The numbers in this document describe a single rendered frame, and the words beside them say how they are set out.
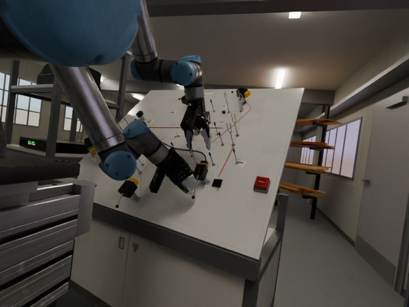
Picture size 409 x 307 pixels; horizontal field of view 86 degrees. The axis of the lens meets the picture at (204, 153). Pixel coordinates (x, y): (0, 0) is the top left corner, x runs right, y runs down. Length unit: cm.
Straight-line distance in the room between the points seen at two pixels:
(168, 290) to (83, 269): 55
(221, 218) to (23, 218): 66
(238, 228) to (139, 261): 49
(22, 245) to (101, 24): 29
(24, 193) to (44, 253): 10
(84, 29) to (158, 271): 96
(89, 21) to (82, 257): 130
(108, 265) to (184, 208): 51
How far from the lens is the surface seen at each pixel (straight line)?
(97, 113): 59
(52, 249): 42
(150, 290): 114
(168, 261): 102
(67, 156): 163
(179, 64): 74
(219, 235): 85
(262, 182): 91
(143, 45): 75
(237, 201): 91
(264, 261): 98
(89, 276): 142
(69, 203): 41
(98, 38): 24
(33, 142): 175
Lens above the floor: 120
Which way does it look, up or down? 1 degrees down
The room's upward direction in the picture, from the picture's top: 7 degrees clockwise
